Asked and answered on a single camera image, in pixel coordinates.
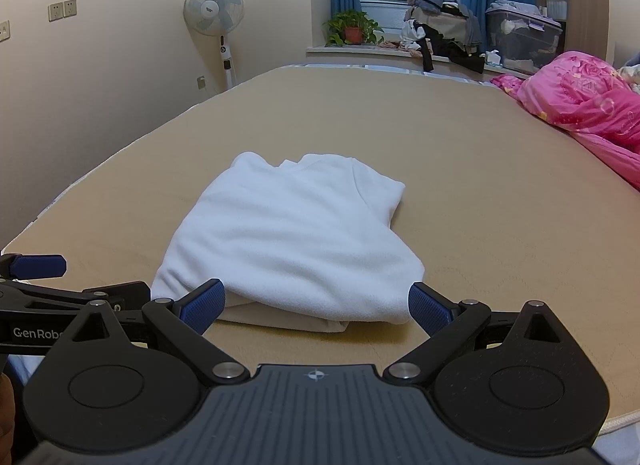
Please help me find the wooden shelf unit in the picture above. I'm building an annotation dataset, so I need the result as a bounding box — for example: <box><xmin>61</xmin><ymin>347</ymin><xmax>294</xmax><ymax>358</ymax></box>
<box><xmin>535</xmin><ymin>0</ymin><xmax>609</xmax><ymax>63</ymax></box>

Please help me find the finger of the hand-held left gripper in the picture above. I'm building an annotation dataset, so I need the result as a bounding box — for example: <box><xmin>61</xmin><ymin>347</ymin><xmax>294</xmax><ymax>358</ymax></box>
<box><xmin>0</xmin><ymin>253</ymin><xmax>68</xmax><ymax>280</ymax></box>
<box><xmin>0</xmin><ymin>281</ymin><xmax>151</xmax><ymax>318</ymax></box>

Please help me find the beige bed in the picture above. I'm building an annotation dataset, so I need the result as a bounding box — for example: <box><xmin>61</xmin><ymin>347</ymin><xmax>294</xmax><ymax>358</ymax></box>
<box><xmin>0</xmin><ymin>62</ymin><xmax>640</xmax><ymax>438</ymax></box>

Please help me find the pile of clothes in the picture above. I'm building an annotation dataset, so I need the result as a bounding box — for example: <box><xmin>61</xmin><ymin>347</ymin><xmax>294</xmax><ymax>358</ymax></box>
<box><xmin>400</xmin><ymin>0</ymin><xmax>487</xmax><ymax>74</ymax></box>

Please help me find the clear plastic storage box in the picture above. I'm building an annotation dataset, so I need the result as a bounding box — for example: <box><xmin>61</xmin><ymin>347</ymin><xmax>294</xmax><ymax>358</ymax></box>
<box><xmin>485</xmin><ymin>0</ymin><xmax>564</xmax><ymax>72</ymax></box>

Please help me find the person's left forearm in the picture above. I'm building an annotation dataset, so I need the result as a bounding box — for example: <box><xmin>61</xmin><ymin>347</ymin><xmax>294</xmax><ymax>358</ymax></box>
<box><xmin>0</xmin><ymin>374</ymin><xmax>21</xmax><ymax>451</ymax></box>

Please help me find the white fleece top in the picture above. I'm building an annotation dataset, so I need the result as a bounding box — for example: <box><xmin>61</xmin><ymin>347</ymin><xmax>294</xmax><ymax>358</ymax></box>
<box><xmin>150</xmin><ymin>152</ymin><xmax>426</xmax><ymax>335</ymax></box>

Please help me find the white window sill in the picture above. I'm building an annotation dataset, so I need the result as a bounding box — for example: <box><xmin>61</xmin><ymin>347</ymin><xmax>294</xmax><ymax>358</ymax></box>
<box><xmin>306</xmin><ymin>42</ymin><xmax>532</xmax><ymax>80</ymax></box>

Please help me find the pink floral quilt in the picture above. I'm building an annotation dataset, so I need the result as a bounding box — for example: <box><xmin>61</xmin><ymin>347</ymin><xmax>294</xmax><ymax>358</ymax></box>
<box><xmin>490</xmin><ymin>51</ymin><xmax>640</xmax><ymax>191</ymax></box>

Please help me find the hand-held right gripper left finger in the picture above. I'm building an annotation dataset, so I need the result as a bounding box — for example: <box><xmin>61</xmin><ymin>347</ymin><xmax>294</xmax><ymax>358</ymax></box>
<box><xmin>42</xmin><ymin>279</ymin><xmax>251</xmax><ymax>386</ymax></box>

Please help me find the white standing fan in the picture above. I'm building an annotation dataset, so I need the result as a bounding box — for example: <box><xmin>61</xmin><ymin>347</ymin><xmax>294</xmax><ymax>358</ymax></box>
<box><xmin>182</xmin><ymin>0</ymin><xmax>246</xmax><ymax>92</ymax></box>

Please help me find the potted green plant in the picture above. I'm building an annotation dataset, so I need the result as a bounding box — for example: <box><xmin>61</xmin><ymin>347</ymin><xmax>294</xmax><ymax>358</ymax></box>
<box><xmin>322</xmin><ymin>10</ymin><xmax>386</xmax><ymax>49</ymax></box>

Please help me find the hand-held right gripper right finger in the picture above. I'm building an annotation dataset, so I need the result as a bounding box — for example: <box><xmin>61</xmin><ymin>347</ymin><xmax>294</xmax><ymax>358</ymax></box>
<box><xmin>382</xmin><ymin>282</ymin><xmax>588</xmax><ymax>386</ymax></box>

